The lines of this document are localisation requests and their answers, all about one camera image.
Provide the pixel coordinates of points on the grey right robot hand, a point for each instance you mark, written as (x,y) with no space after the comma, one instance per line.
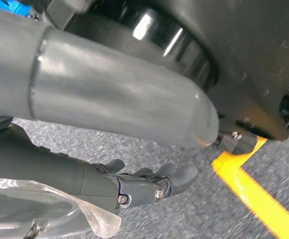
(110,92)

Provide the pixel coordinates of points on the clear plastic cover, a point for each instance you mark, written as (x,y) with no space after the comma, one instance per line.
(97,221)

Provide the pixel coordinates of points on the dark grey robot body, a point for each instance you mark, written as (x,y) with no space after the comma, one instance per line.
(246,66)

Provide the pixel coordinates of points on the yellow floor tape square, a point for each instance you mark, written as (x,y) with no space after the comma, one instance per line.
(259,201)

